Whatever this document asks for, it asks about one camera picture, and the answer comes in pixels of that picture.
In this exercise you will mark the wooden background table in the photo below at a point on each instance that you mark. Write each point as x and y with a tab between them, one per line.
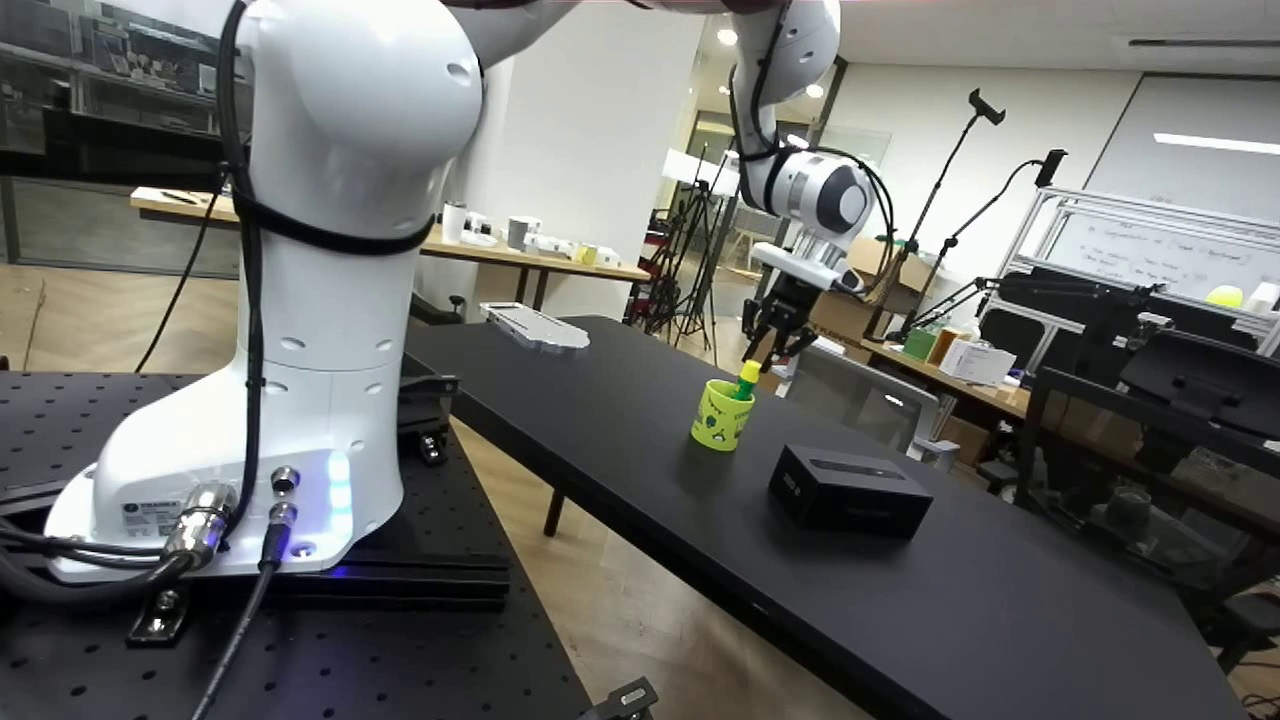
532	255

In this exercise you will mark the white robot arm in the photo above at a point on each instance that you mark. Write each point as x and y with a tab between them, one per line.
345	265

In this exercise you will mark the green mug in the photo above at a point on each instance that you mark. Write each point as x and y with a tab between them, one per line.
721	417

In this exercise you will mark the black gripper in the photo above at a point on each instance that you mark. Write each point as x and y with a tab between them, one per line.
787	310

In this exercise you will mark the yellow glue stick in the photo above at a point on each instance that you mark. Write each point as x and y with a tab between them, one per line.
750	374

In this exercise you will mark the black box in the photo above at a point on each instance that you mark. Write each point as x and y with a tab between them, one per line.
844	490

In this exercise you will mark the metal mounting clamp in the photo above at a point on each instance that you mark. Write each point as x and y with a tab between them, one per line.
621	699
160	617

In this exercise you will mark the silver metal stand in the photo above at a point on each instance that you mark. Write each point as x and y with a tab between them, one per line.
864	395

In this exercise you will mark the whiteboard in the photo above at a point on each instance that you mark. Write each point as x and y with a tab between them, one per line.
1147	243

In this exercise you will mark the black perforated breadboard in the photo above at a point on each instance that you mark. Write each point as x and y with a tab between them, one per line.
403	641

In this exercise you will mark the short black camera stand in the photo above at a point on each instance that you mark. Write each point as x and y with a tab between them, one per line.
985	212

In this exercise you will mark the white plastic tray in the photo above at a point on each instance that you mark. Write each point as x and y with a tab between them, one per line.
538	325

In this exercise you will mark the tall black camera stand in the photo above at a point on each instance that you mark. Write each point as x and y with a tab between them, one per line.
942	186

